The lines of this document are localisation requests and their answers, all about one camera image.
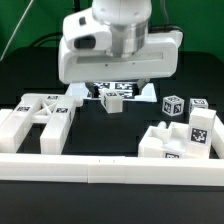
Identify white U-shaped obstacle fence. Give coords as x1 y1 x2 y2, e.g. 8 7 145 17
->
0 108 224 187

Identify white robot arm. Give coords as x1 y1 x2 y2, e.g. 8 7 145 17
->
58 0 183 84

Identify white chair seat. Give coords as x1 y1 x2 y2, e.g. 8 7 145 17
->
138 122 210 159

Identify white chair back frame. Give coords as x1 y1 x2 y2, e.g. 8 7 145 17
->
0 93 83 155

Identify white tagged cube left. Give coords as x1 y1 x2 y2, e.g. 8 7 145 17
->
162 95 184 116

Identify thin white rod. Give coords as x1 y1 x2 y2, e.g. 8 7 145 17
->
0 0 35 61

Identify black cables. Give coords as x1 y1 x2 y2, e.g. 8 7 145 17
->
29 31 64 48

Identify white marker sheet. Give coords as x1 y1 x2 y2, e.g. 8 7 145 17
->
66 81 157 102

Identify white tagged cube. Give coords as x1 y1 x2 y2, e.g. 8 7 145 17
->
189 98 208 112
162 95 184 116

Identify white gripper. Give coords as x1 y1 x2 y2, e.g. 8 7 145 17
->
58 8 183 98

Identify white tagged cube right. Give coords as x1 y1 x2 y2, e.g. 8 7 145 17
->
189 98 208 112

